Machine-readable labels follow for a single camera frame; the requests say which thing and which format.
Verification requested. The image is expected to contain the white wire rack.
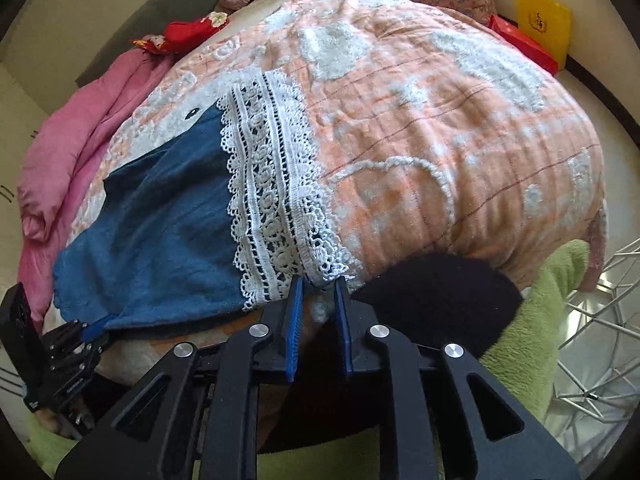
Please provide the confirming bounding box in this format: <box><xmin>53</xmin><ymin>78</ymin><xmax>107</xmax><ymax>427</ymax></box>
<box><xmin>552</xmin><ymin>237</ymin><xmax>640</xmax><ymax>461</ymax></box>

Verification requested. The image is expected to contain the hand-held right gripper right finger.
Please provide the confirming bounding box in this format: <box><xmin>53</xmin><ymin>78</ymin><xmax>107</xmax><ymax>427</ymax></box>
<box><xmin>333</xmin><ymin>276</ymin><xmax>583</xmax><ymax>480</ymax></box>

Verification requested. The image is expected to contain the yellow box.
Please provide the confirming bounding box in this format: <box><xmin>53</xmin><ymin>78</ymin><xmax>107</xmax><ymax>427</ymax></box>
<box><xmin>515</xmin><ymin>0</ymin><xmax>572</xmax><ymax>72</ymax></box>

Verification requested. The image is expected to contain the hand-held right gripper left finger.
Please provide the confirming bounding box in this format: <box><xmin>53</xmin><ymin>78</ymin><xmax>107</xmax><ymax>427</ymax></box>
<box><xmin>55</xmin><ymin>275</ymin><xmax>306</xmax><ymax>480</ymax></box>

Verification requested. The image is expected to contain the pink quilt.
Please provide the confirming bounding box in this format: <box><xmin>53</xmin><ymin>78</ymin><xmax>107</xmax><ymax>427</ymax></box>
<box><xmin>17</xmin><ymin>47</ymin><xmax>173</xmax><ymax>321</ymax></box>

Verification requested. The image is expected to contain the pink floral cloth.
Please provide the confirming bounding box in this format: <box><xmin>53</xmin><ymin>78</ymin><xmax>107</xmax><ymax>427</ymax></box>
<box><xmin>400</xmin><ymin>0</ymin><xmax>497</xmax><ymax>25</ymax></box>

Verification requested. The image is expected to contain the green fleece garment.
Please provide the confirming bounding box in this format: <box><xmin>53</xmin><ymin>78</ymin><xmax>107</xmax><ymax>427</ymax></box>
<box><xmin>255</xmin><ymin>239</ymin><xmax>591</xmax><ymax>480</ymax></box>

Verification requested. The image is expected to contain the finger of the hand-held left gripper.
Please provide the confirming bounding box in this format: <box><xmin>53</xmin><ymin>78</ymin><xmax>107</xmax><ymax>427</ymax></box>
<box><xmin>44</xmin><ymin>316</ymin><xmax>120</xmax><ymax>363</ymax></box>

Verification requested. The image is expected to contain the orange white tufted blanket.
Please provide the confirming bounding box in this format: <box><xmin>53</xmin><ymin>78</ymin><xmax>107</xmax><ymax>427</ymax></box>
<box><xmin>42</xmin><ymin>0</ymin><xmax>608</xmax><ymax>396</ymax></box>

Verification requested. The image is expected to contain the person's left hand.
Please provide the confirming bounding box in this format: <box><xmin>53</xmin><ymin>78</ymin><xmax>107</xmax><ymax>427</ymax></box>
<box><xmin>36</xmin><ymin>406</ymin><xmax>81</xmax><ymax>438</ymax></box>

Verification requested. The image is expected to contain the black cloth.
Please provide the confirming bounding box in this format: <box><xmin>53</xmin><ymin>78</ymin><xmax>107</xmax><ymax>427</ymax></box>
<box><xmin>270</xmin><ymin>254</ymin><xmax>523</xmax><ymax>453</ymax></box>

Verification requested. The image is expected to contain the blue denim pants lace hem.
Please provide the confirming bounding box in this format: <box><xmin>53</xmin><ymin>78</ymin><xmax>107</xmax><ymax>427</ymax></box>
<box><xmin>52</xmin><ymin>70</ymin><xmax>363</xmax><ymax>331</ymax></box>

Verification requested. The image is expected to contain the red floral cloth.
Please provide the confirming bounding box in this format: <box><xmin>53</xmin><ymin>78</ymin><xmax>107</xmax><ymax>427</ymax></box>
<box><xmin>132</xmin><ymin>11</ymin><xmax>231</xmax><ymax>55</ymax></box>

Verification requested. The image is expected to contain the dark grey headboard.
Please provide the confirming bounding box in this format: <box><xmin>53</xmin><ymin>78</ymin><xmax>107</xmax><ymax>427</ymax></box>
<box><xmin>0</xmin><ymin>0</ymin><xmax>281</xmax><ymax>88</ymax></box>

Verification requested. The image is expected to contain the red box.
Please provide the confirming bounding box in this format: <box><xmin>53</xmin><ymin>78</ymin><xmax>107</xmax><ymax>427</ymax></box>
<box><xmin>487</xmin><ymin>14</ymin><xmax>560</xmax><ymax>77</ymax></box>

